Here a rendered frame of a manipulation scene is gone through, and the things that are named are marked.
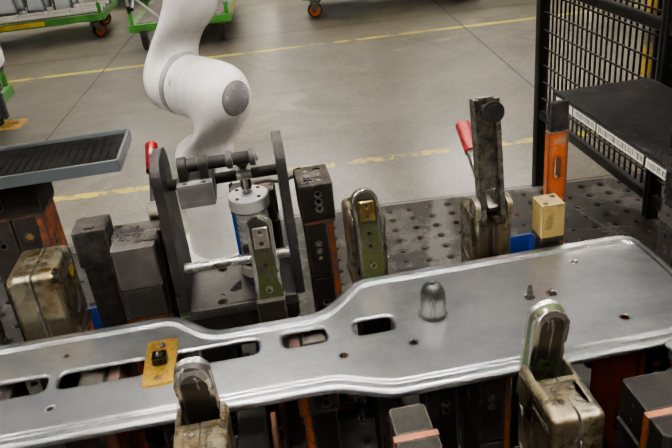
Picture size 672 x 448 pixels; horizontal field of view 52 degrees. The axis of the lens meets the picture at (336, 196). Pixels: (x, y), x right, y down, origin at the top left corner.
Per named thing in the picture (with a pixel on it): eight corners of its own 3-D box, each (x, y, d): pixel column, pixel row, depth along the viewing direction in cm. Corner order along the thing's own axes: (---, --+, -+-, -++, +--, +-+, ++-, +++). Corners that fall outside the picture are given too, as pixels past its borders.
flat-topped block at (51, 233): (49, 417, 120) (-39, 187, 100) (58, 387, 127) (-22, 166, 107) (107, 407, 121) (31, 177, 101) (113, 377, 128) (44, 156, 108)
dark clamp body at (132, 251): (153, 470, 107) (89, 262, 90) (159, 411, 119) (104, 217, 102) (221, 457, 108) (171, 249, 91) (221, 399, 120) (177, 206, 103)
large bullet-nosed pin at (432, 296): (425, 334, 85) (422, 290, 82) (418, 319, 88) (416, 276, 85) (449, 329, 86) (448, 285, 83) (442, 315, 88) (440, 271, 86)
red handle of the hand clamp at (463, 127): (479, 208, 96) (449, 119, 104) (476, 216, 97) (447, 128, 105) (508, 204, 96) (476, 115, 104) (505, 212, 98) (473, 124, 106)
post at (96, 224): (135, 445, 112) (68, 232, 95) (138, 423, 117) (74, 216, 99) (165, 439, 113) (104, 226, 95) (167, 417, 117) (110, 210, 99)
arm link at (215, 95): (211, 153, 147) (193, 44, 136) (272, 175, 136) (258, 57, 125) (165, 174, 139) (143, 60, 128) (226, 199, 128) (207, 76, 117)
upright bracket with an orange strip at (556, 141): (539, 387, 115) (550, 103, 93) (536, 382, 116) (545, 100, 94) (556, 384, 115) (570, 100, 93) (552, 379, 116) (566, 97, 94)
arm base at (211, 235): (184, 228, 157) (170, 154, 148) (267, 223, 156) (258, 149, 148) (167, 276, 140) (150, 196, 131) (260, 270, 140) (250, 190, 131)
